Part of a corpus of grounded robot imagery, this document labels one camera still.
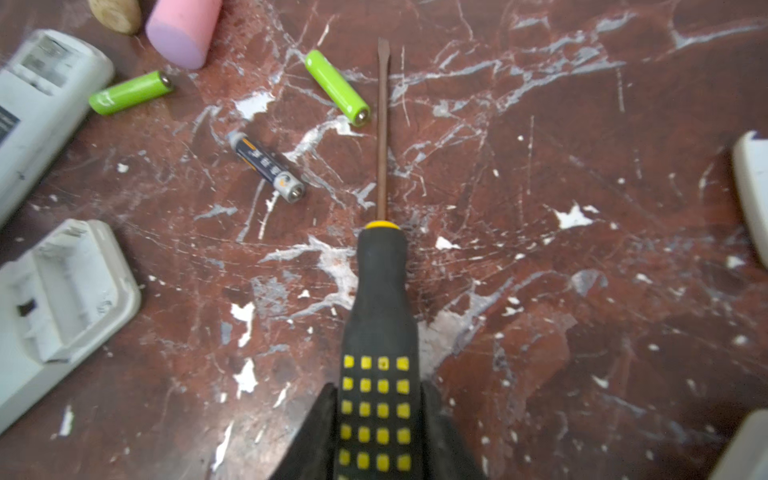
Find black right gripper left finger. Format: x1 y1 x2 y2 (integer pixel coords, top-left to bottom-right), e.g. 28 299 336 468
270 383 338 480

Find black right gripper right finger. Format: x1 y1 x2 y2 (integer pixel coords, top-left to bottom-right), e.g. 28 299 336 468
421 381 486 479

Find black yellow screwdriver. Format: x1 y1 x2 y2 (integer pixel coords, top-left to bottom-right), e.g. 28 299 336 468
332 39 424 479

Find dark AAA battery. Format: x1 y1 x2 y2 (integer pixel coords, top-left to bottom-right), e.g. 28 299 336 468
228 132 305 204

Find green AAA battery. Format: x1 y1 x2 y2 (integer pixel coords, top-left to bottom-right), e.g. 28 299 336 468
305 50 370 127
88 71 174 116

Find purple toy rake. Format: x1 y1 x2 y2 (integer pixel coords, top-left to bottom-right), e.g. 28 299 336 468
145 0 223 70

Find blue toy shovel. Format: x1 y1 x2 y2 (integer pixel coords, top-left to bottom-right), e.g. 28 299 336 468
88 0 142 35

